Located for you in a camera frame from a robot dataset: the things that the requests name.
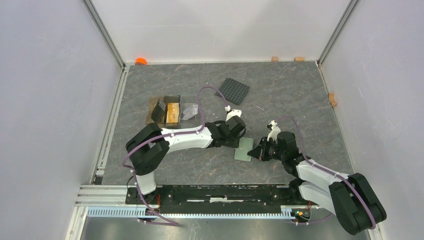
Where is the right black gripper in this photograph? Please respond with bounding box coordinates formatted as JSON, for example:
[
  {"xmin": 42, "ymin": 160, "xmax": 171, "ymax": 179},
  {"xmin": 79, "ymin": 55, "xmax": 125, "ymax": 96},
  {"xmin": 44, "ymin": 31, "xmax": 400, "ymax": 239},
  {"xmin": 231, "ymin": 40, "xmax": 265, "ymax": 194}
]
[{"xmin": 248, "ymin": 137, "xmax": 286, "ymax": 162}]

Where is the green card holder wallet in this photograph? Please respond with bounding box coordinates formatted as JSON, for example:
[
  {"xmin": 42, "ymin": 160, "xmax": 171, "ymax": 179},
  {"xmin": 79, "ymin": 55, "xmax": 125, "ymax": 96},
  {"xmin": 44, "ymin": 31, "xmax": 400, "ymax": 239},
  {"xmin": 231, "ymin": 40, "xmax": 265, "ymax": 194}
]
[{"xmin": 234, "ymin": 137, "xmax": 254, "ymax": 162}]

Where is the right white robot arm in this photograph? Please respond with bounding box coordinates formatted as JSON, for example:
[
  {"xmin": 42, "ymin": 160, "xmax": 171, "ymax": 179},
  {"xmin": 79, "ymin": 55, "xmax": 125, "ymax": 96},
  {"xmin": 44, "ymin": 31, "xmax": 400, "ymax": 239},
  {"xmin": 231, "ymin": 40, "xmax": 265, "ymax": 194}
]
[{"xmin": 247, "ymin": 131, "xmax": 387, "ymax": 235}]

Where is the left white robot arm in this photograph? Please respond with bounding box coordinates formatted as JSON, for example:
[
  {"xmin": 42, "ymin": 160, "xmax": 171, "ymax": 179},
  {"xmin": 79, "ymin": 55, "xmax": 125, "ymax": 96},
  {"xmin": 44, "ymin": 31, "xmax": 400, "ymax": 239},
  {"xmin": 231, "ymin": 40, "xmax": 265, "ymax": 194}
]
[{"xmin": 125, "ymin": 115, "xmax": 246, "ymax": 204}]

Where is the gold credit card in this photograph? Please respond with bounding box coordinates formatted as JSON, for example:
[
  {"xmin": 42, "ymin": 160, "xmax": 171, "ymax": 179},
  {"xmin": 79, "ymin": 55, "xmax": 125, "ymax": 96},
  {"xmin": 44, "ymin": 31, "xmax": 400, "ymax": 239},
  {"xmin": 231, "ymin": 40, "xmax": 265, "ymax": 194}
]
[{"xmin": 165, "ymin": 102, "xmax": 180, "ymax": 124}]

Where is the dark grey lego baseplate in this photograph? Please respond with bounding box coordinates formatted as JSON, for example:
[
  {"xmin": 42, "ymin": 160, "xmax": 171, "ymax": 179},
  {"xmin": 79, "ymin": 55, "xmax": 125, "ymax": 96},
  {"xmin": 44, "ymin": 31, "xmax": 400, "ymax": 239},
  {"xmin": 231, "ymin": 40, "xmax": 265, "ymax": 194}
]
[{"xmin": 218, "ymin": 77, "xmax": 250, "ymax": 105}]

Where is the curved wooden block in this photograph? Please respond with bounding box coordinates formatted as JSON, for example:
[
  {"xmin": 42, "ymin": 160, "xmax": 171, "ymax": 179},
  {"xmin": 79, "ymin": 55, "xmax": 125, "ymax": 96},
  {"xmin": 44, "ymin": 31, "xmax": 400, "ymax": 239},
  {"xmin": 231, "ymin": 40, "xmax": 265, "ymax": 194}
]
[{"xmin": 328, "ymin": 92, "xmax": 338, "ymax": 108}]

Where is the flat wooden block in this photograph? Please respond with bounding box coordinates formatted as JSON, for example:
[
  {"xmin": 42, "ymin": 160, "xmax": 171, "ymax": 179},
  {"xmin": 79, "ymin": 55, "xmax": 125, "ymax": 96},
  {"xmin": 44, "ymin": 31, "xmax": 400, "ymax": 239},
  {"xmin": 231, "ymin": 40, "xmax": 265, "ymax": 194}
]
[{"xmin": 294, "ymin": 56, "xmax": 305, "ymax": 62}]

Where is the orange round cap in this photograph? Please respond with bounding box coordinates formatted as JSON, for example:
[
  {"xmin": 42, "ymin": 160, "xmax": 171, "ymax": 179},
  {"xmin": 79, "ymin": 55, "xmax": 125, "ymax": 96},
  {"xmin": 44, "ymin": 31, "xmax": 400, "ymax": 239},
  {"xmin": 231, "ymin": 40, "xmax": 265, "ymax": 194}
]
[{"xmin": 134, "ymin": 57, "xmax": 147, "ymax": 65}]

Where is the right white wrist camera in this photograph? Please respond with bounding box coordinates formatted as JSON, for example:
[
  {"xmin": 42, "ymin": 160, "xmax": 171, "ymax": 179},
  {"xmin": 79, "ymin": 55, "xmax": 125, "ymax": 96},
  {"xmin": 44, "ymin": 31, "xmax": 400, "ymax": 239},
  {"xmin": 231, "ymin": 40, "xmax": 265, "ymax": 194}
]
[{"xmin": 266, "ymin": 120, "xmax": 281, "ymax": 142}]

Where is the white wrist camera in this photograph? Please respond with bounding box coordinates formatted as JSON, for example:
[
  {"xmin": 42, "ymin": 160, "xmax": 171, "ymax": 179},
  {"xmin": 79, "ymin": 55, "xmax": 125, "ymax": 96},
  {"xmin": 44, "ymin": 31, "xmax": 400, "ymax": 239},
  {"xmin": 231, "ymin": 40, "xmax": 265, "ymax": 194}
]
[
  {"xmin": 224, "ymin": 105, "xmax": 242, "ymax": 121},
  {"xmin": 266, "ymin": 120, "xmax": 281, "ymax": 142}
]

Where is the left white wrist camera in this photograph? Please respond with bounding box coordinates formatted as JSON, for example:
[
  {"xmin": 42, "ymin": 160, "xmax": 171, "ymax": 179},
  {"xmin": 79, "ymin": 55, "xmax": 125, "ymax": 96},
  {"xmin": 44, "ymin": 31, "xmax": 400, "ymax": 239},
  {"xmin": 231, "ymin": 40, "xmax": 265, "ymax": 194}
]
[{"xmin": 224, "ymin": 105, "xmax": 242, "ymax": 121}]

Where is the white slotted cable duct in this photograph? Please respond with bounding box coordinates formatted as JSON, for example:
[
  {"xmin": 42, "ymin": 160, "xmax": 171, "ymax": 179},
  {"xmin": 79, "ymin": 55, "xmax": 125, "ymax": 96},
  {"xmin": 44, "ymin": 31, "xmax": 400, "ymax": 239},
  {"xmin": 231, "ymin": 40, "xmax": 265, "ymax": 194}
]
[{"xmin": 86, "ymin": 205, "xmax": 301, "ymax": 220}]

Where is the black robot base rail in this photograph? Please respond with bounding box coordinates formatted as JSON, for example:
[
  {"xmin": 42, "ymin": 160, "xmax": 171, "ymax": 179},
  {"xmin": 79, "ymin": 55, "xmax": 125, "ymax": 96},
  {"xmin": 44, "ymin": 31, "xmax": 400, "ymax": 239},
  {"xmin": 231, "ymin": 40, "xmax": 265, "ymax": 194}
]
[{"xmin": 144, "ymin": 184, "xmax": 314, "ymax": 214}]

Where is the left aluminium frame post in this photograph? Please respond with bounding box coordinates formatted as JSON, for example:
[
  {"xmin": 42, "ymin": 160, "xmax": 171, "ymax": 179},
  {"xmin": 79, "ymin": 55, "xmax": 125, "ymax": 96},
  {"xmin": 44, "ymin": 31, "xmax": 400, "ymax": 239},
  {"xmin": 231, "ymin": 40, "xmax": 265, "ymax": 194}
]
[{"xmin": 82, "ymin": 0, "xmax": 126, "ymax": 69}]

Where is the aluminium frame post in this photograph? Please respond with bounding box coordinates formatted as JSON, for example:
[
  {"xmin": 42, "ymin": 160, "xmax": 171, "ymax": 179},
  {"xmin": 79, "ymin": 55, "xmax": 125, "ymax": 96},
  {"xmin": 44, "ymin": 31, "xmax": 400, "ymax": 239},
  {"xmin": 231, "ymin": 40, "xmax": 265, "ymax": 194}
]
[
  {"xmin": 82, "ymin": 0, "xmax": 126, "ymax": 69},
  {"xmin": 316, "ymin": 0, "xmax": 360, "ymax": 68}
]

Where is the right aluminium frame post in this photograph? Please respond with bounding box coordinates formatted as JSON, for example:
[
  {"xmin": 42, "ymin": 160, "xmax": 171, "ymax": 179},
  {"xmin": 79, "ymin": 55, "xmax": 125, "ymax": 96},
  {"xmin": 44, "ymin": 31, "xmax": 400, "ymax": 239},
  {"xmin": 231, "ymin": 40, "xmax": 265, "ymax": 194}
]
[{"xmin": 316, "ymin": 0, "xmax": 360, "ymax": 68}]

